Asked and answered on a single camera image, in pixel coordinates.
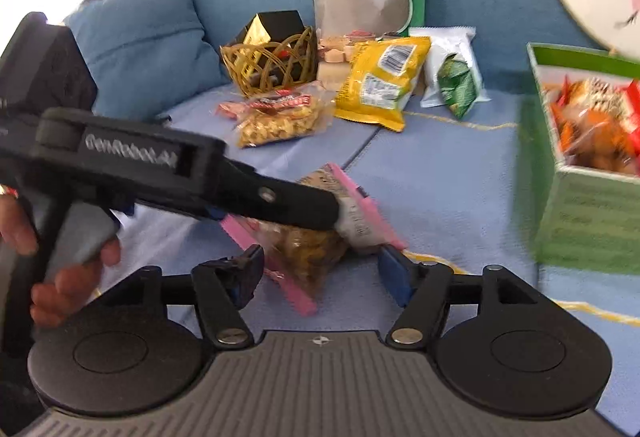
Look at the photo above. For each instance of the yellow snack packet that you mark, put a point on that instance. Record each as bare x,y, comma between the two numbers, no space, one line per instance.
370,102

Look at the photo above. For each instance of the red snack packet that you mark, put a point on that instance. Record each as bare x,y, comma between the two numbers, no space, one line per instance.
631,114

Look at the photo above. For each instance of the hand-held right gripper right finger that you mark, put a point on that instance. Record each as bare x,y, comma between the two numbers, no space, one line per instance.
392,277

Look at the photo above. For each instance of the light blue blanket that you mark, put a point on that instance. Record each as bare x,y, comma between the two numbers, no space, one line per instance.
450,177

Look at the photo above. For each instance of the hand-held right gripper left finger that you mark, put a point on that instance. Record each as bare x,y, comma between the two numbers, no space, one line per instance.
252,269

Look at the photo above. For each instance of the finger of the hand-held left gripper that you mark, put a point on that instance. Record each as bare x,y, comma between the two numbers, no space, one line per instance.
290,204

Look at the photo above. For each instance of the black and gold box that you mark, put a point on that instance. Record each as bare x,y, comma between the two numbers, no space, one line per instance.
280,24

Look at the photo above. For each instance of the pink-edged clear nut bag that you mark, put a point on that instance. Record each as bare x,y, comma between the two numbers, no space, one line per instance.
305,257

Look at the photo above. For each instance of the golden wicker basket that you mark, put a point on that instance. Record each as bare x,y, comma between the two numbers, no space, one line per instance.
295,63

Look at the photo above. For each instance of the white and green snack packet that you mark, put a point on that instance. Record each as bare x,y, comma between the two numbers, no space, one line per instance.
450,82

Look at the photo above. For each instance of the person's left hand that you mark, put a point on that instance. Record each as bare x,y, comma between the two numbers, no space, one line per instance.
70,289

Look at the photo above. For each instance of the red sausage stick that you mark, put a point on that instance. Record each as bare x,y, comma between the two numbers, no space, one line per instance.
230,109

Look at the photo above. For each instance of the blue cushion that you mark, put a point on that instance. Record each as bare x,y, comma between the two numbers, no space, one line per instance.
150,47

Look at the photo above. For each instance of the orange snack packet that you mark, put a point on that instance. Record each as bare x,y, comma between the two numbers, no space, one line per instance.
600,132

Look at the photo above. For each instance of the green cardboard box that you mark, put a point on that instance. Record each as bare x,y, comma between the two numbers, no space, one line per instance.
575,217

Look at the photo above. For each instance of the clear red-label yellow snack bag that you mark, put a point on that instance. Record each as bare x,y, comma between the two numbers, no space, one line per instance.
275,127

